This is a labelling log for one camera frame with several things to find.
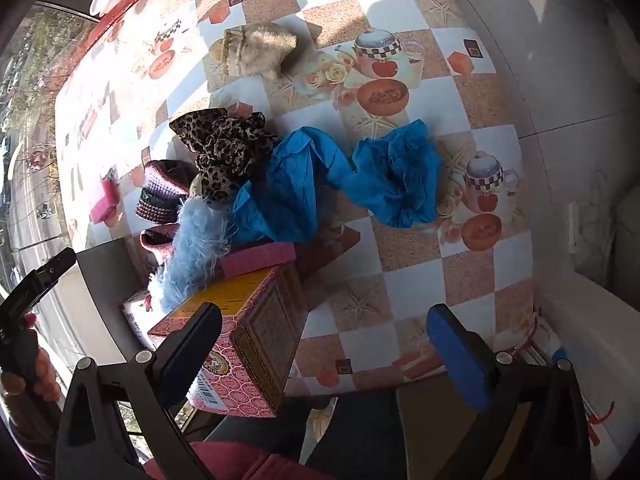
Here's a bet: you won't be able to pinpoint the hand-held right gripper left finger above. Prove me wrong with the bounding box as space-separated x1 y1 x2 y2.
55 302 224 480

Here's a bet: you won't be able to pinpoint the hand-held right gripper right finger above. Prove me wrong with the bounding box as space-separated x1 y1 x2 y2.
426 303 594 480

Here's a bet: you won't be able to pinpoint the large white cardboard box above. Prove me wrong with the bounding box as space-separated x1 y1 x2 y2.
75 236 151 361

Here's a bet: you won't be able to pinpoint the light blue fluffy scrunchie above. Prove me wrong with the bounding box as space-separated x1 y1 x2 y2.
147 195 238 313

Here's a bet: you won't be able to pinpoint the maroon knit sock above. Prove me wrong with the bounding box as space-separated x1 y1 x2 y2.
140 224 181 266

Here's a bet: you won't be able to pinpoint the pink sponge cloth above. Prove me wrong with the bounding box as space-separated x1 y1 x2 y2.
89 177 121 224

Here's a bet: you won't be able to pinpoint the purple knit sock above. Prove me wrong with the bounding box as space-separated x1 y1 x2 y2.
136 159 193 225

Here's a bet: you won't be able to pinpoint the blue plastic shoe cover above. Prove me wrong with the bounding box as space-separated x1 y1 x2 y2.
351 119 443 229
232 126 358 248

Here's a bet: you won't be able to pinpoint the beige knit sock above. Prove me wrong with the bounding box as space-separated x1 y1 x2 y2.
209 22 313 81

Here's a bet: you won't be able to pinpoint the person's left forearm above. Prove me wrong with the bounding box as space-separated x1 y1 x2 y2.
0 400 57 480

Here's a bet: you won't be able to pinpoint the person's left hand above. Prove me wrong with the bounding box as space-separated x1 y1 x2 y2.
0 312 63 403

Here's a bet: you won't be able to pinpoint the white floral printed carton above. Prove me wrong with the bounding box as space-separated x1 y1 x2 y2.
120 287 166 351

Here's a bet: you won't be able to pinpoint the pink patterned cardboard box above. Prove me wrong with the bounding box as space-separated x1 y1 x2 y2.
147 262 308 418

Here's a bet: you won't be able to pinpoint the printed checkered tablecloth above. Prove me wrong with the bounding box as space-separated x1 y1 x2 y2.
54 0 538 396

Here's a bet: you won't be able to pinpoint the person's maroon sweater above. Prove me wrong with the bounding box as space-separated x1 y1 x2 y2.
142 440 326 480

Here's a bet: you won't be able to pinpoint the pink knit cloth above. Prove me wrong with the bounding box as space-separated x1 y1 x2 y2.
220 241 300 281

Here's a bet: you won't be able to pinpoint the person's dark pants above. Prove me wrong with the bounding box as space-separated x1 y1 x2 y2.
207 394 406 480

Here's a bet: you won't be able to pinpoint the white printed cover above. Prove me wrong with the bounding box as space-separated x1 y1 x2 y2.
532 260 640 480

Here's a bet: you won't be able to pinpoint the white plastic bag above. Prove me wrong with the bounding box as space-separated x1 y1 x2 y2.
569 170 623 281

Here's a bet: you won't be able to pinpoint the leopard print scrunchie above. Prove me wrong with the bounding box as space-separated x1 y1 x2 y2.
169 109 281 201

